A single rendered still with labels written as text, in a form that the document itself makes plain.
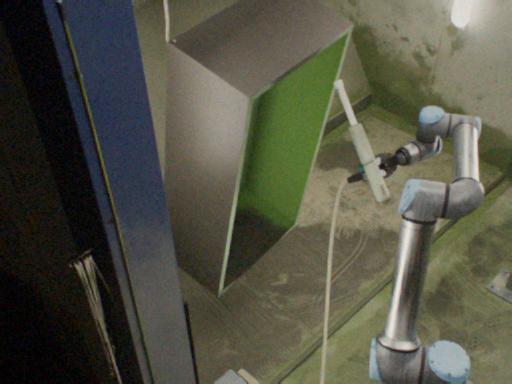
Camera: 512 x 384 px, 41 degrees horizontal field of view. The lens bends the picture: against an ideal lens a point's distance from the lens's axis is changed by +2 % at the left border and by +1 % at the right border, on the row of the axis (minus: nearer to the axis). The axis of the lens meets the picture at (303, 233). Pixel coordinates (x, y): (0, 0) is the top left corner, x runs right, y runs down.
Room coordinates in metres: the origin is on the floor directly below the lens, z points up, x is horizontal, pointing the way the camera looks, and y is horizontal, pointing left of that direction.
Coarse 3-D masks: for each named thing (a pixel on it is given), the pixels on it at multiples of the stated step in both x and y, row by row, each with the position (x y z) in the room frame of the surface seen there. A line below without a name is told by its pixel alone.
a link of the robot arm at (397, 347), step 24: (408, 192) 1.64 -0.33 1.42; (432, 192) 1.63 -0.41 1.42; (408, 216) 1.60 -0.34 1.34; (432, 216) 1.60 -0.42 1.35; (408, 240) 1.56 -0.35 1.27; (432, 240) 1.58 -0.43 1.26; (408, 264) 1.52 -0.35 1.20; (408, 288) 1.48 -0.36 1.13; (408, 312) 1.44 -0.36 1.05; (384, 336) 1.42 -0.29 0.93; (408, 336) 1.41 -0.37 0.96; (384, 360) 1.36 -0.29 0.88; (408, 360) 1.35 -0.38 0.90
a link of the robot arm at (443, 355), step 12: (432, 348) 1.40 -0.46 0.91; (444, 348) 1.40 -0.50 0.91; (456, 348) 1.40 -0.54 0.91; (432, 360) 1.35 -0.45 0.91; (444, 360) 1.35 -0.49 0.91; (456, 360) 1.35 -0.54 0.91; (468, 360) 1.36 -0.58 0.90; (420, 372) 1.33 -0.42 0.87; (432, 372) 1.32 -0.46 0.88; (444, 372) 1.30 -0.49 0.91; (456, 372) 1.31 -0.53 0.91; (468, 372) 1.33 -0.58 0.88
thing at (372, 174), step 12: (336, 84) 2.21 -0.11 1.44; (348, 108) 2.15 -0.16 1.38; (360, 132) 2.09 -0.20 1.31; (360, 144) 2.05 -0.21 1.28; (360, 156) 2.04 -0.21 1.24; (372, 156) 2.03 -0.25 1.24; (372, 168) 2.00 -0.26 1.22; (348, 180) 2.10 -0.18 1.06; (372, 180) 1.97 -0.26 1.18; (372, 192) 1.96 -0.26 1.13; (384, 192) 1.93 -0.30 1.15
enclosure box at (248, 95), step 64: (256, 0) 2.33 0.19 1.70; (192, 64) 1.95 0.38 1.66; (256, 64) 1.98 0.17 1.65; (320, 64) 2.39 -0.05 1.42; (192, 128) 1.98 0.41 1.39; (256, 128) 2.59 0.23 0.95; (320, 128) 2.38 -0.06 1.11; (192, 192) 2.01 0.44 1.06; (256, 192) 2.60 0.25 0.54; (192, 256) 2.04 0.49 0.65; (256, 256) 2.22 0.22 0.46
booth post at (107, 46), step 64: (0, 0) 1.21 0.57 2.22; (64, 0) 1.14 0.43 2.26; (128, 0) 1.24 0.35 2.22; (64, 64) 1.12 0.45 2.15; (128, 64) 1.22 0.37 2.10; (64, 128) 1.15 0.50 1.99; (128, 128) 1.20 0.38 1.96; (64, 192) 1.21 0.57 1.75; (128, 192) 1.17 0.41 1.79; (128, 256) 1.15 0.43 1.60; (128, 320) 1.12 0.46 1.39
